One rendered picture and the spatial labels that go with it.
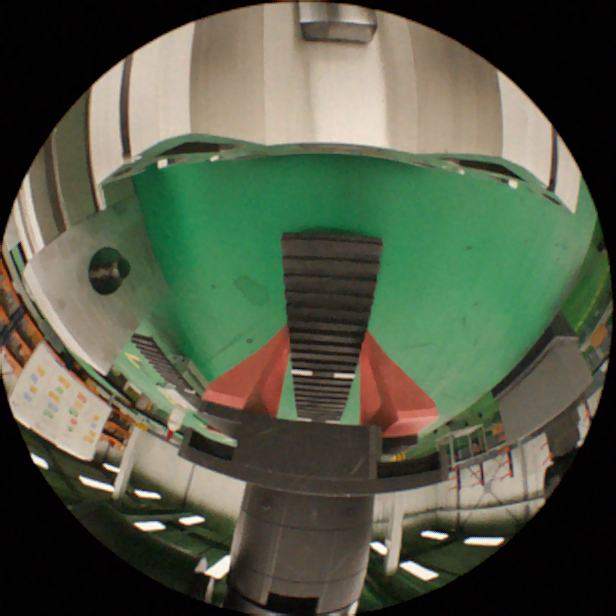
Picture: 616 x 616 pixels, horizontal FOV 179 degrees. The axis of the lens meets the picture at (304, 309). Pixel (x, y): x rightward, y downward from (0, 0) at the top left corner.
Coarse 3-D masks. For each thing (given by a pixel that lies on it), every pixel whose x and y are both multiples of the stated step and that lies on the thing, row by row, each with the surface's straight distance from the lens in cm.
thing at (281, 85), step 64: (128, 64) 5; (192, 64) 4; (256, 64) 7; (320, 64) 7; (384, 64) 8; (448, 64) 6; (128, 128) 4; (192, 128) 3; (256, 128) 6; (320, 128) 6; (384, 128) 7; (448, 128) 5; (512, 128) 4; (576, 192) 6
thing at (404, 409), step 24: (360, 360) 14; (384, 360) 10; (360, 384) 14; (384, 384) 9; (408, 384) 9; (360, 408) 14; (384, 408) 9; (408, 408) 8; (432, 408) 9; (384, 432) 9; (408, 432) 10; (384, 456) 13
